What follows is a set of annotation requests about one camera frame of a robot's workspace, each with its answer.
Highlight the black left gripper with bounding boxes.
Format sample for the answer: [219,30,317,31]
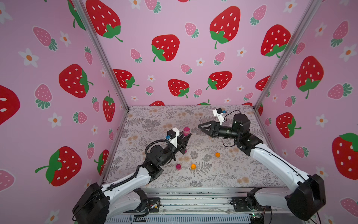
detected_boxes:
[158,131,188,169]

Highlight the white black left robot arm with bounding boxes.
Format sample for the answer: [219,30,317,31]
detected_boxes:
[72,133,191,224]

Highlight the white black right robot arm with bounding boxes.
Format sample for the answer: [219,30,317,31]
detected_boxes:
[198,113,326,221]

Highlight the aluminium front base rails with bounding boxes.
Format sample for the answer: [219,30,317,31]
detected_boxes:
[105,188,304,224]

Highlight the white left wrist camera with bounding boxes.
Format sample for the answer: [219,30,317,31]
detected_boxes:
[166,128,180,148]

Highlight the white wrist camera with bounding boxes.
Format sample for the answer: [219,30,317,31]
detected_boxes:
[213,108,226,125]
[166,128,180,148]

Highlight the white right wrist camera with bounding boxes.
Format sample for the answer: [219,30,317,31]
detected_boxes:
[213,108,226,125]

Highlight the aluminium right table edge rail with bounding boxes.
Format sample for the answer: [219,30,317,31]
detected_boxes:
[253,107,297,194]

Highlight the aluminium table edge rail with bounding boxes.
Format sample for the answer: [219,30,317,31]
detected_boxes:
[97,110,129,186]
[253,107,297,194]

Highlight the aluminium left table edge rail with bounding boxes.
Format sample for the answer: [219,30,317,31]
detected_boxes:
[97,110,129,186]

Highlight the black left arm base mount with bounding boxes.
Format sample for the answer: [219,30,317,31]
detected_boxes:
[134,189,160,218]

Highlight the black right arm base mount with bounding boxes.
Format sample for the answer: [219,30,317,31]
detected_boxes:
[230,188,272,213]

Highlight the aluminium right rear corner post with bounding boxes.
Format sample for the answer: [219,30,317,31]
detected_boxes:
[253,0,322,112]

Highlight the aluminium corner post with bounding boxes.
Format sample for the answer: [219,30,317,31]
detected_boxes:
[73,0,129,112]
[253,0,322,112]

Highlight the aluminium left rear corner post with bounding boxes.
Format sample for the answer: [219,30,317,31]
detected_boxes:
[73,0,129,112]

